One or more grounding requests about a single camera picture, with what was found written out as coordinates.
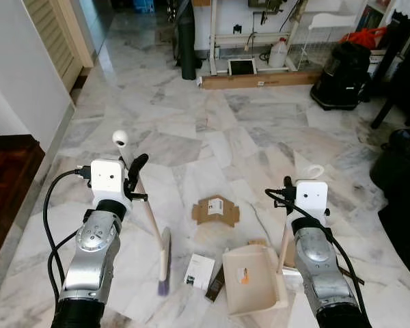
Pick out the beige broom with purple bristles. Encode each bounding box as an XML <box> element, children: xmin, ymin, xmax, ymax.
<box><xmin>113</xmin><ymin>130</ymin><xmax>173</xmax><ymax>296</ymax></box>

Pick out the beige dustpan with ring handle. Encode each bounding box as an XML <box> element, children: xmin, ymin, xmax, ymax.
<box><xmin>222</xmin><ymin>165</ymin><xmax>326</xmax><ymax>316</ymax></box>

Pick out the brown cardboard scrap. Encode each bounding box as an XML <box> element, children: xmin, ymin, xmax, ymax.
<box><xmin>193</xmin><ymin>196</ymin><xmax>241</xmax><ymax>228</ymax></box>

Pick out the dark brown strip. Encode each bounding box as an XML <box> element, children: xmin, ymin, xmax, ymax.
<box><xmin>338</xmin><ymin>266</ymin><xmax>360</xmax><ymax>282</ymax></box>

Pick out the long brown cardboard box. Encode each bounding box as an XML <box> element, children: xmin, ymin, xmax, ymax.
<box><xmin>200</xmin><ymin>70</ymin><xmax>322</xmax><ymax>90</ymax></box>

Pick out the black round bin with lid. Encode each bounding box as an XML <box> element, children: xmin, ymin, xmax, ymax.
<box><xmin>369</xmin><ymin>128</ymin><xmax>410</xmax><ymax>199</ymax></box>

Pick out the dark brown wrapper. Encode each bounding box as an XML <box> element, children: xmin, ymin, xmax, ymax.
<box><xmin>205</xmin><ymin>266</ymin><xmax>226</xmax><ymax>303</ymax></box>

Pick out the black vacuum cleaner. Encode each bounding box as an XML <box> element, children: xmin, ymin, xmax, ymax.
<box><xmin>310</xmin><ymin>42</ymin><xmax>371</xmax><ymax>111</ymax></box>

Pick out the black bulky object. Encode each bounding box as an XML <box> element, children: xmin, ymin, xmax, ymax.
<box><xmin>378</xmin><ymin>195</ymin><xmax>410</xmax><ymax>277</ymax></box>

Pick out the white framed tablet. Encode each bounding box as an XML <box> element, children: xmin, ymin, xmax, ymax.
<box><xmin>228</xmin><ymin>59</ymin><xmax>258</xmax><ymax>76</ymax></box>

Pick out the white plastic jug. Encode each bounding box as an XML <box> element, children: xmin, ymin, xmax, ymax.
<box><xmin>269</xmin><ymin>38</ymin><xmax>289</xmax><ymax>69</ymax></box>

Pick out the black rolled mat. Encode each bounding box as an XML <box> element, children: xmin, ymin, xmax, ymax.
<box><xmin>176</xmin><ymin>0</ymin><xmax>199</xmax><ymax>80</ymax></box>

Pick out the wooden louvre door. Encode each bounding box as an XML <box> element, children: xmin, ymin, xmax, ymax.
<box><xmin>24</xmin><ymin>0</ymin><xmax>95</xmax><ymax>91</ymax></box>

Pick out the white metal shelf rack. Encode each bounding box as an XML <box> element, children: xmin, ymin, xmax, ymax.
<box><xmin>208</xmin><ymin>0</ymin><xmax>308</xmax><ymax>74</ymax></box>

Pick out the red bag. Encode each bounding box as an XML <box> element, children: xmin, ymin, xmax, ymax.
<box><xmin>342</xmin><ymin>27</ymin><xmax>387</xmax><ymax>49</ymax></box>

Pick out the blue crate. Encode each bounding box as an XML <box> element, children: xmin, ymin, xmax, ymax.
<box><xmin>133</xmin><ymin>0</ymin><xmax>155</xmax><ymax>13</ymax></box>

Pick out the black table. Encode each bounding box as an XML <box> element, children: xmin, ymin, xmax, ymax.
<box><xmin>370</xmin><ymin>10</ymin><xmax>410</xmax><ymax>131</ymax></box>

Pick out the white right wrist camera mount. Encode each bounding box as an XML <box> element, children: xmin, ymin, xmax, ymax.
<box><xmin>295</xmin><ymin>180</ymin><xmax>329</xmax><ymax>219</ymax></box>

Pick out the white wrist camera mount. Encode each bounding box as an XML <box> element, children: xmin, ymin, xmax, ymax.
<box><xmin>295</xmin><ymin>180</ymin><xmax>329</xmax><ymax>219</ymax></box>
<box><xmin>90</xmin><ymin>159</ymin><xmax>128</xmax><ymax>204</ymax></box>

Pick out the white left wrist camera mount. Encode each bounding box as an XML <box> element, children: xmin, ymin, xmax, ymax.
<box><xmin>90</xmin><ymin>159</ymin><xmax>128</xmax><ymax>204</ymax></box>

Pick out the white wire basket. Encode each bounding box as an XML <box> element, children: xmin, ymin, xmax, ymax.
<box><xmin>306</xmin><ymin>12</ymin><xmax>360</xmax><ymax>69</ymax></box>

